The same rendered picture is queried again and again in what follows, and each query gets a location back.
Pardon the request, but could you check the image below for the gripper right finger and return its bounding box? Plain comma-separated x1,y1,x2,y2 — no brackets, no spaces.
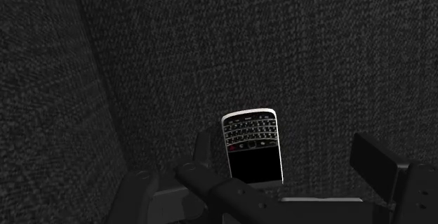
349,132,438,224

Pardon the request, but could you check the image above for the dark grey fabric sofa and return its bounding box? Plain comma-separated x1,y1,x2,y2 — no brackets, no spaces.
0,0,438,224

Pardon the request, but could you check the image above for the black keypad phone silver rim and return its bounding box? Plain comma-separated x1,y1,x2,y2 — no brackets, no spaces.
220,107,285,185

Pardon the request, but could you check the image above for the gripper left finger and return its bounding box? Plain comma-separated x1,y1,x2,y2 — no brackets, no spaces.
108,128,286,224

